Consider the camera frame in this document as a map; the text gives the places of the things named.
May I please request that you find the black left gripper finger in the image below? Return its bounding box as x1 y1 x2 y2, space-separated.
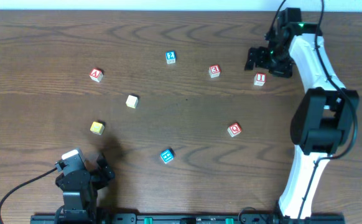
100 165 115 187
96 153 107 169

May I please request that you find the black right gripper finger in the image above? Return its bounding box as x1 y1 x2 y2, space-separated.
244 47 260 70
259 47 272 69

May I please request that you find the red letter I block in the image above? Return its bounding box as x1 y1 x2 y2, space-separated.
254 73 266 86

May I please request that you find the blue number 2 block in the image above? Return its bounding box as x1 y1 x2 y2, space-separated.
165 50 176 64

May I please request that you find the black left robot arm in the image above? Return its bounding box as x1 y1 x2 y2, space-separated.
54 149 115 223

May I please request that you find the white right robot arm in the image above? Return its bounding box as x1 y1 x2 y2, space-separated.
244 7 359 223

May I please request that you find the yellow pineapple block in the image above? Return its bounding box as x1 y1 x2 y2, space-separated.
90 121 105 135

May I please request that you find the red letter E block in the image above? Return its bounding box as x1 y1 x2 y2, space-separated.
208 65 221 78

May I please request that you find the blue letter H block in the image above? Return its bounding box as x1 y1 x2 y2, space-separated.
160 149 174 164

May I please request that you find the cream wooden block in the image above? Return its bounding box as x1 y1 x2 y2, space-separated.
126 95 139 108

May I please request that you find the red letter Q block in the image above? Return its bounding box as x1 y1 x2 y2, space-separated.
227 123 242 138

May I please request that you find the red letter A block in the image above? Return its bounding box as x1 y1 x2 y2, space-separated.
90 68 104 82

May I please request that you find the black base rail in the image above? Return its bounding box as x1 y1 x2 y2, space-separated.
30 212 346 224

